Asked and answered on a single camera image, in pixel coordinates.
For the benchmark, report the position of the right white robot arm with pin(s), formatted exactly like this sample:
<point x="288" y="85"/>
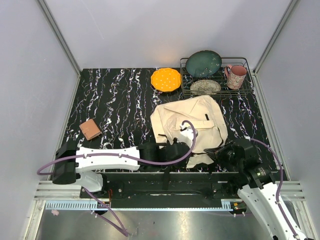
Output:
<point x="256" y="186"/>

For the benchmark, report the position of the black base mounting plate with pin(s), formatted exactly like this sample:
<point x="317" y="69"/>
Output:
<point x="182" y="187"/>

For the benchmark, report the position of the dark teal plate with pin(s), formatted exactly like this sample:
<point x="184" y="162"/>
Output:
<point x="203" y="64"/>

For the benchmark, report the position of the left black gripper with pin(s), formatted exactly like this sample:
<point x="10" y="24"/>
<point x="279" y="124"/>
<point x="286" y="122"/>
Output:
<point x="182" y="165"/>

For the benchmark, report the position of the brown leather wallet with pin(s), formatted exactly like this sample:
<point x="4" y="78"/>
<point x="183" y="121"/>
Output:
<point x="90" y="129"/>

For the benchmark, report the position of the beige patterned plate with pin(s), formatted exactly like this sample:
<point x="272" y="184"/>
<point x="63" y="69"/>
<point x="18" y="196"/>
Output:
<point x="205" y="87"/>

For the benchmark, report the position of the orange polka dot plate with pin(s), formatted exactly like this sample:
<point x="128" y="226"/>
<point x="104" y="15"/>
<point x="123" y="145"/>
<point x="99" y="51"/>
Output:
<point x="166" y="80"/>

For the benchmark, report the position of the pink patterned mug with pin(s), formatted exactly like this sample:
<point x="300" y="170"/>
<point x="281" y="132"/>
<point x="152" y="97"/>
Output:
<point x="235" y="75"/>

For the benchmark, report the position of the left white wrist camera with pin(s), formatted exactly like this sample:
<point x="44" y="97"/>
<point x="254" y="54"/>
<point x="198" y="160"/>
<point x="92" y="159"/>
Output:
<point x="186" y="135"/>

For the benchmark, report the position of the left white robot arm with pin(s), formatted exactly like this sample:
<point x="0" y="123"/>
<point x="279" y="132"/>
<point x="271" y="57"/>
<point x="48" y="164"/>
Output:
<point x="78" y="164"/>

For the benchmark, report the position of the beige canvas backpack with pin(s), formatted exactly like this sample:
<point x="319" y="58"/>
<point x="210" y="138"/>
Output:
<point x="205" y="115"/>

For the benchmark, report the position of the black wire dish rack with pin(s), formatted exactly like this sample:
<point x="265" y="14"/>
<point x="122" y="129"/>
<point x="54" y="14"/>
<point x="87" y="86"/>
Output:
<point x="219" y="76"/>

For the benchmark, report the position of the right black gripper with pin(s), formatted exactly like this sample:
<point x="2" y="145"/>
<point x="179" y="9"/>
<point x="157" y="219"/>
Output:
<point x="219" y="151"/>

